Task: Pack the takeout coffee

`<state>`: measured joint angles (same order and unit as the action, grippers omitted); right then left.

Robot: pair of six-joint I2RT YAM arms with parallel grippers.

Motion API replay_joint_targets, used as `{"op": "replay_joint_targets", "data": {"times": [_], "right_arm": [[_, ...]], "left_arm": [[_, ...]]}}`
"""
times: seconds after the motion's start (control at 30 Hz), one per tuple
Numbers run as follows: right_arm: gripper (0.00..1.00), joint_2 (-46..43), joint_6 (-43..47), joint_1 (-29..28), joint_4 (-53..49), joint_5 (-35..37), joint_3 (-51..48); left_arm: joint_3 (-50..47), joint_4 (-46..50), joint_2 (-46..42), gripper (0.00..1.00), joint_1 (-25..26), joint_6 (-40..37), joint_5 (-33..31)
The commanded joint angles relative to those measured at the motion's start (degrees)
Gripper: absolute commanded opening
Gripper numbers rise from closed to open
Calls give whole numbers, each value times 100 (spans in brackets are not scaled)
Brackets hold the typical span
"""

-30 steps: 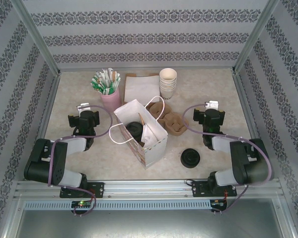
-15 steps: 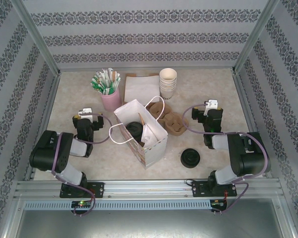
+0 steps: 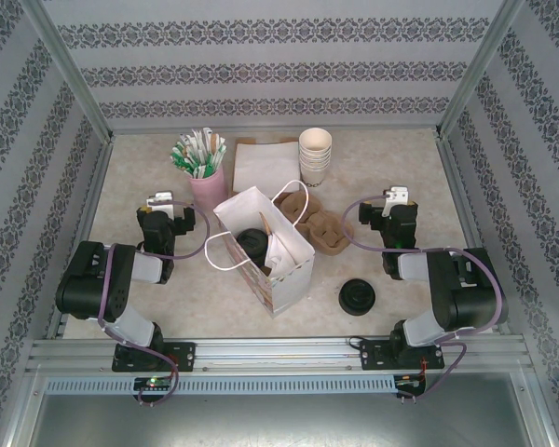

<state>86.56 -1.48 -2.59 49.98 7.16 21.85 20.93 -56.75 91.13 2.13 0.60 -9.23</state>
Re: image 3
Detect black plastic cup lid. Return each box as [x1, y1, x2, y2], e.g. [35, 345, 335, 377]
[236, 227, 270, 263]
[338, 278, 377, 311]
[338, 286, 376, 317]

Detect white paper gift bag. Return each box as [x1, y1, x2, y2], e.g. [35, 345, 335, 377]
[204, 180, 316, 319]

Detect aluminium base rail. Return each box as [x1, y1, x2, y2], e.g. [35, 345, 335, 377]
[27, 338, 527, 373]

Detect pink holder cup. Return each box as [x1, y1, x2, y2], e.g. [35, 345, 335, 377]
[189, 167, 228, 206]

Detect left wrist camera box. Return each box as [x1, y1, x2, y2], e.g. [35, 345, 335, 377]
[144, 190, 175, 216]

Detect circuit board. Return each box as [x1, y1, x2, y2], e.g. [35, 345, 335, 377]
[395, 374, 428, 390]
[134, 376, 173, 391]

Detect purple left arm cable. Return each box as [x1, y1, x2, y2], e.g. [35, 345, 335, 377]
[96, 199, 211, 409]

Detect green white paper sachet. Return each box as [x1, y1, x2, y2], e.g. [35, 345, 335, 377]
[170, 143, 192, 176]
[204, 142, 228, 178]
[190, 129, 206, 178]
[176, 133, 201, 178]

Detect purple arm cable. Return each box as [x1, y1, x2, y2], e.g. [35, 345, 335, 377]
[346, 195, 504, 401]
[96, 199, 211, 409]

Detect left circuit board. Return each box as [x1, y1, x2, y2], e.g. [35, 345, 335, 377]
[134, 376, 173, 391]

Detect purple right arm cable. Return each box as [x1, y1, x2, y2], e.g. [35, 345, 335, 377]
[346, 195, 504, 401]

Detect aluminium frame post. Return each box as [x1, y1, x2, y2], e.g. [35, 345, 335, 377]
[21, 0, 116, 143]
[433, 0, 527, 140]

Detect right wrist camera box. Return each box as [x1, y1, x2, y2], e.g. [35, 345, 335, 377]
[381, 185, 412, 218]

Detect grey slotted cable duct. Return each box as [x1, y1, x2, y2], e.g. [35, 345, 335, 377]
[44, 374, 397, 396]

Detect right circuit board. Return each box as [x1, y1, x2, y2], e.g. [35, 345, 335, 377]
[395, 374, 428, 390]

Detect aluminium side rail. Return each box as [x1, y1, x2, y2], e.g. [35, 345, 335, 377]
[433, 132, 513, 336]
[45, 137, 116, 341]

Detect steel sheet panel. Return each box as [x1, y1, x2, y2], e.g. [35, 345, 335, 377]
[22, 393, 541, 447]

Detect black mount plate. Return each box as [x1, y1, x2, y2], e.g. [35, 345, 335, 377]
[359, 338, 446, 372]
[111, 342, 197, 373]

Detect black left mount plate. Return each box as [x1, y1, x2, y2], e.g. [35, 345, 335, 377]
[111, 342, 197, 373]

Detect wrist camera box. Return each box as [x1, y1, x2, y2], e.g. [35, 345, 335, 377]
[381, 185, 412, 218]
[144, 190, 175, 216]

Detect black right mount plate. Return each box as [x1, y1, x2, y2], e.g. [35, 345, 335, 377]
[359, 338, 446, 372]

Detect white paper cup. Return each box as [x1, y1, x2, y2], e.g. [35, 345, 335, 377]
[301, 160, 330, 190]
[299, 143, 333, 164]
[300, 149, 332, 169]
[299, 129, 333, 158]
[300, 155, 331, 174]

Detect white paper napkin stack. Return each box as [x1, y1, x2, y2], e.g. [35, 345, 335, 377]
[232, 142, 303, 193]

